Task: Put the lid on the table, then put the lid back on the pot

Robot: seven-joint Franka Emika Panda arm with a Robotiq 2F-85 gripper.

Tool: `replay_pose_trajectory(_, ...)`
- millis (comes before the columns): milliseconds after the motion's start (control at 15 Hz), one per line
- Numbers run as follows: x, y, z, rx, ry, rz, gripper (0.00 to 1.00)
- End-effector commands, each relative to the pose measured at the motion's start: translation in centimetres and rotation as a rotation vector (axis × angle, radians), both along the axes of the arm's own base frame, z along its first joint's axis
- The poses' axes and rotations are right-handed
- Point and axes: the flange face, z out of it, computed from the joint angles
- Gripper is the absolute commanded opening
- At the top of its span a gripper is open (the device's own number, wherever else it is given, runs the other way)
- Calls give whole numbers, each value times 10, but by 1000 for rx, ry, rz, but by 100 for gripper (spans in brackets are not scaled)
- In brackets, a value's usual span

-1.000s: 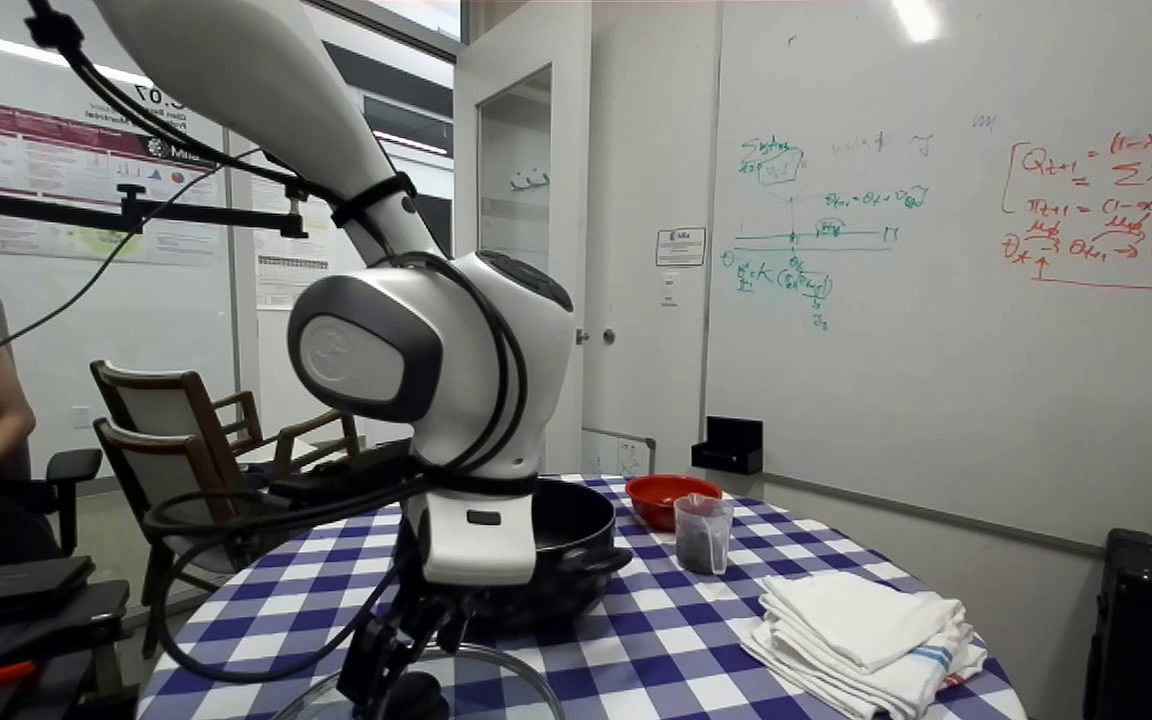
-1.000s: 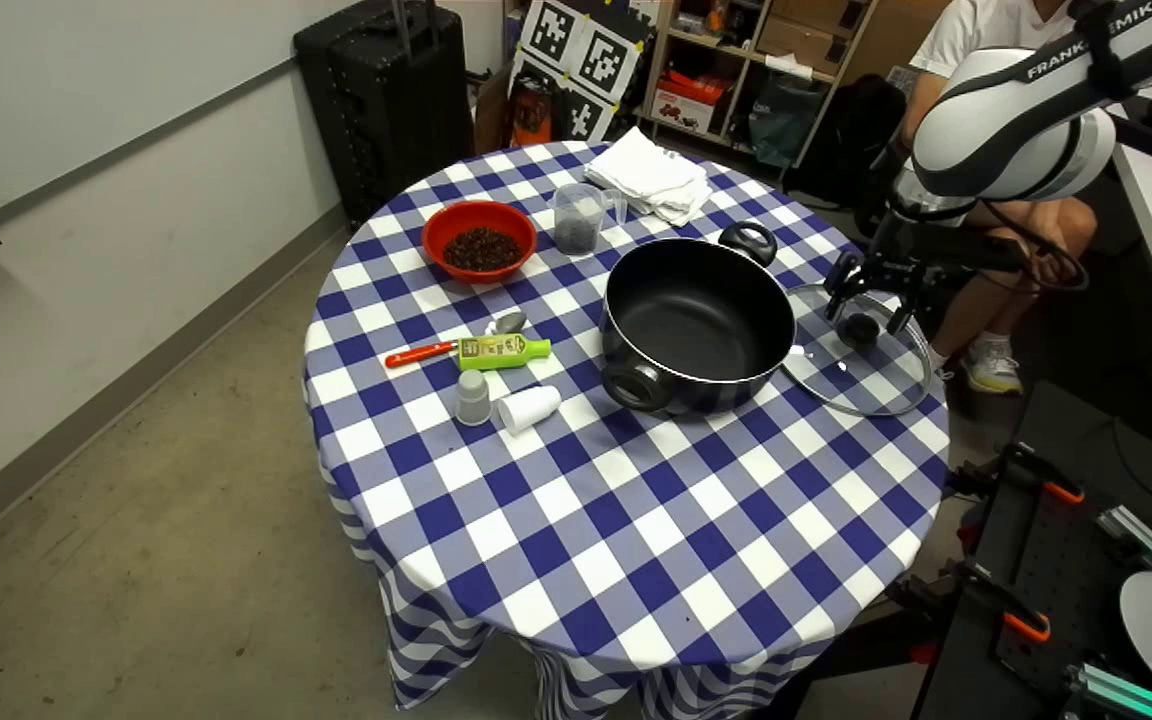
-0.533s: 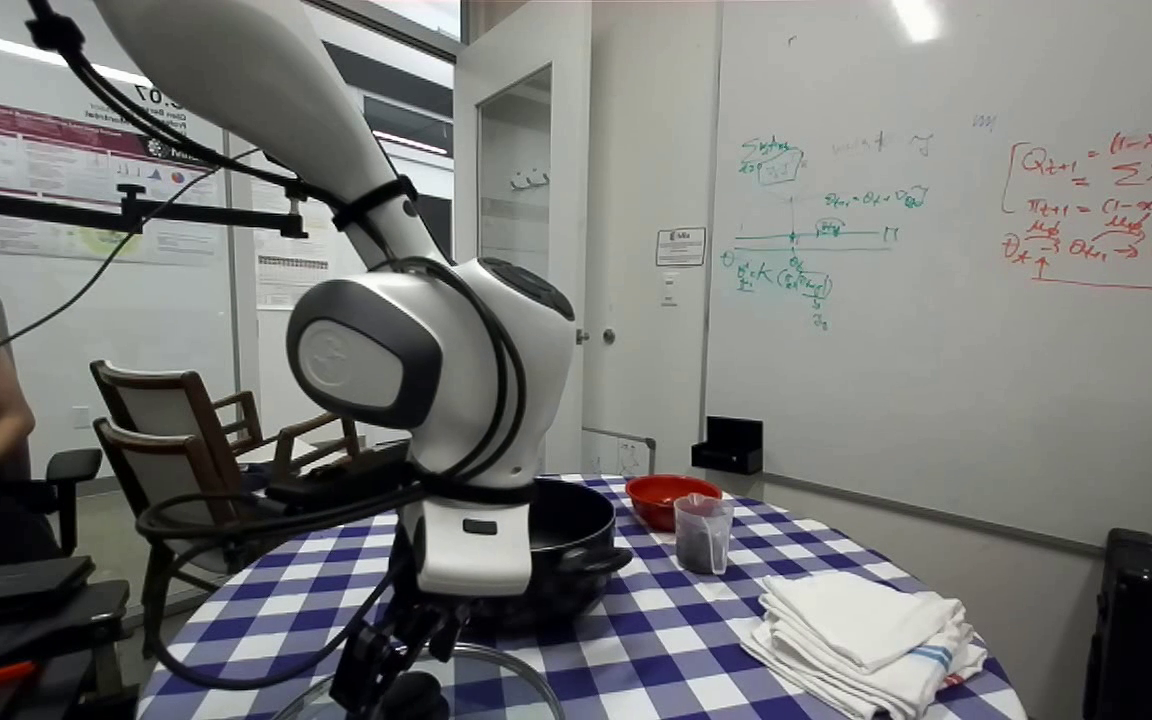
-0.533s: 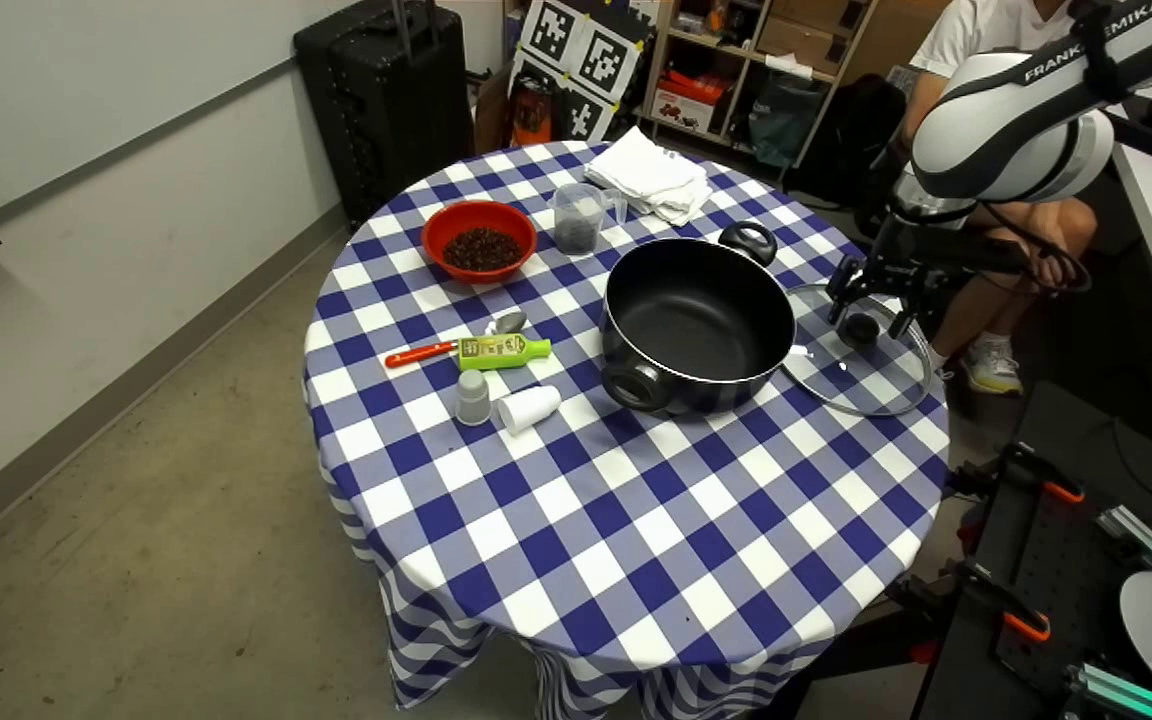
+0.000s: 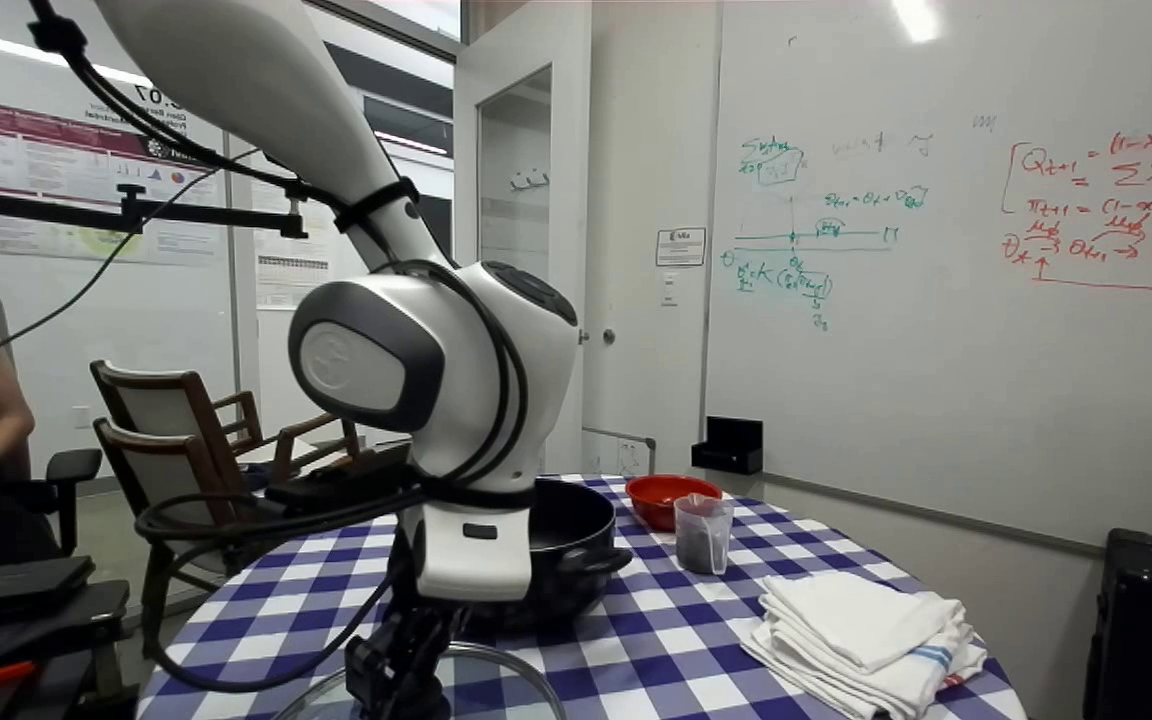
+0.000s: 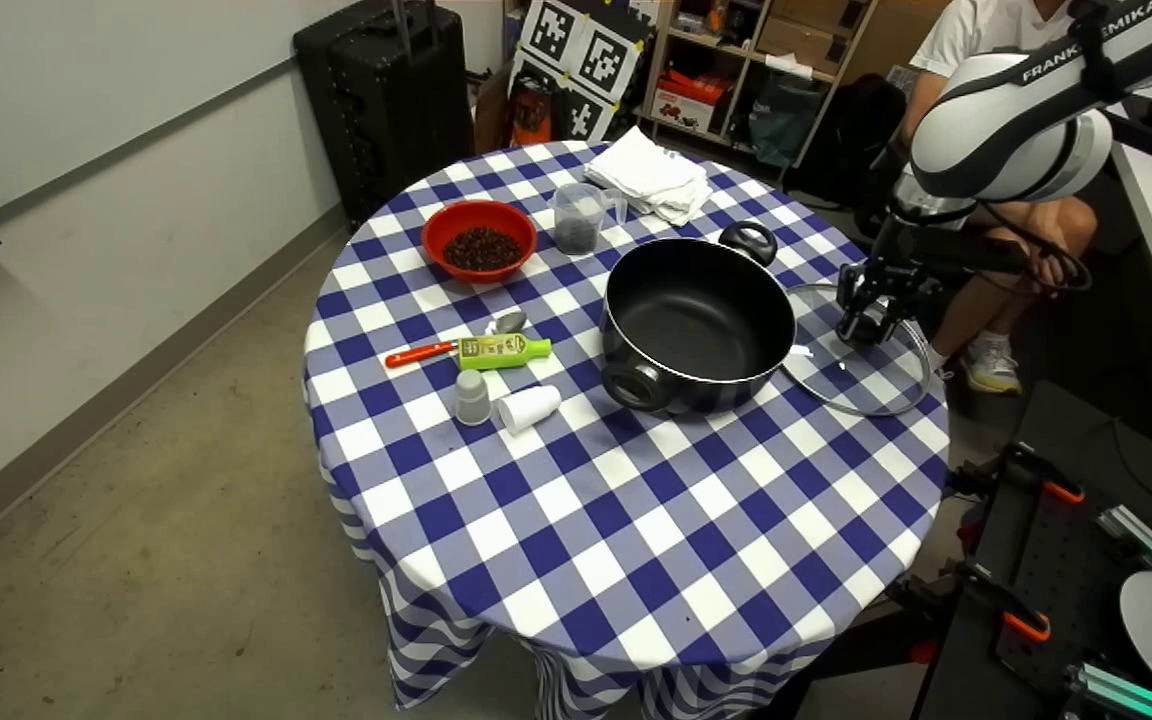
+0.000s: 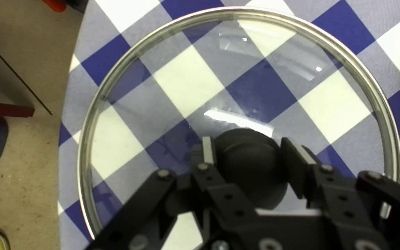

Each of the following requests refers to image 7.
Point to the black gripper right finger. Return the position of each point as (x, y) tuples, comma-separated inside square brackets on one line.
[(371, 212)]

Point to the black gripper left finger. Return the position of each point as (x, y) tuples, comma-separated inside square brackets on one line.
[(181, 212)]

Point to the glass lid with black knob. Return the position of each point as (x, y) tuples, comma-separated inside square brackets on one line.
[(250, 157)]

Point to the blue white checkered tablecloth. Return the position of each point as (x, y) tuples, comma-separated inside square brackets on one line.
[(395, 46)]

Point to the dark red bar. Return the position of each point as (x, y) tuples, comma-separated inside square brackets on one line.
[(3, 111)]

